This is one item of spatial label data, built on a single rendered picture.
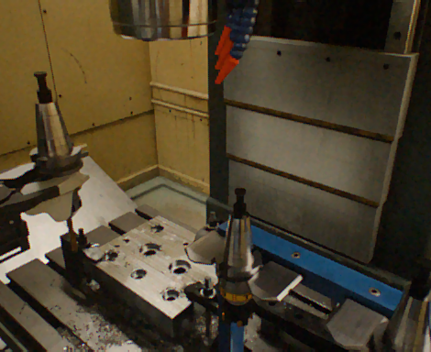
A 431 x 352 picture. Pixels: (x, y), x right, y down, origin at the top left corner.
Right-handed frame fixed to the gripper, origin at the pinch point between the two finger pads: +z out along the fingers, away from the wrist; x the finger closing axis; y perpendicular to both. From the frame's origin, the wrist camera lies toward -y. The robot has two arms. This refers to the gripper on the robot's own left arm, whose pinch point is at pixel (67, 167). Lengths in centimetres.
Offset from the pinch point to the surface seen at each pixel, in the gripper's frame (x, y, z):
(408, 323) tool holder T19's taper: 44.3, 6.5, 8.5
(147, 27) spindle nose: 3.8, -17.4, 13.1
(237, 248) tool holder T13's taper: 23.3, 7.8, 8.7
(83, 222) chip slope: -74, 60, 41
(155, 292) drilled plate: -2.2, 34.0, 14.8
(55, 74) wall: -100, 13, 56
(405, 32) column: 22, -12, 63
